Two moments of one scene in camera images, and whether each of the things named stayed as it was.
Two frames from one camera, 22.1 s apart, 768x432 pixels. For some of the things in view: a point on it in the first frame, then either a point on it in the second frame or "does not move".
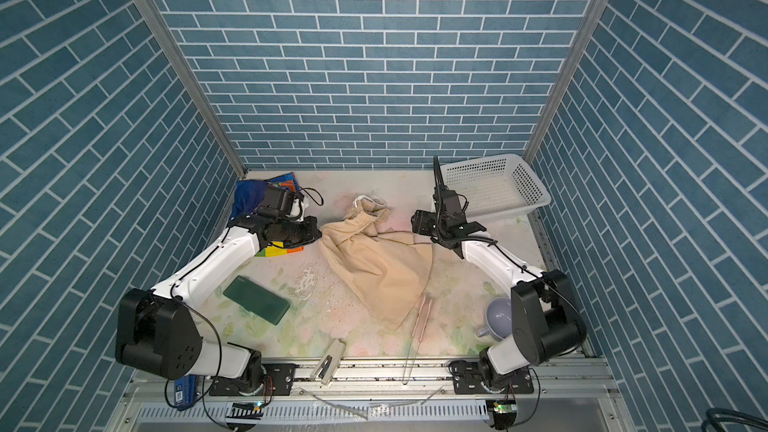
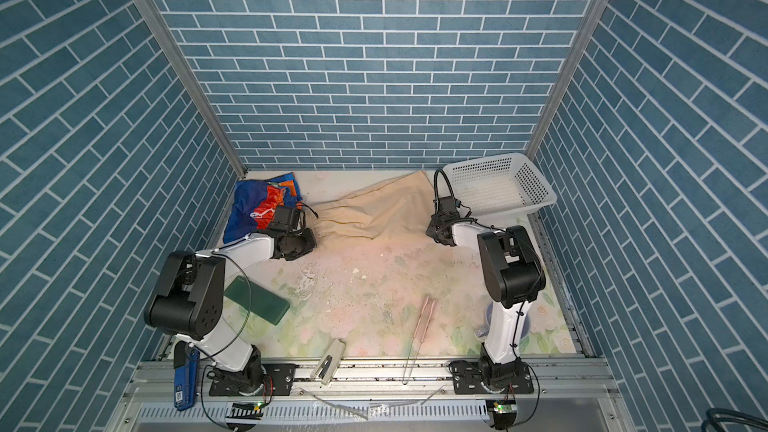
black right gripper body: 430,225 does not move
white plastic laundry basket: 496,186 does not move
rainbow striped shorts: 245,200 does not move
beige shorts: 387,270 to 400,208
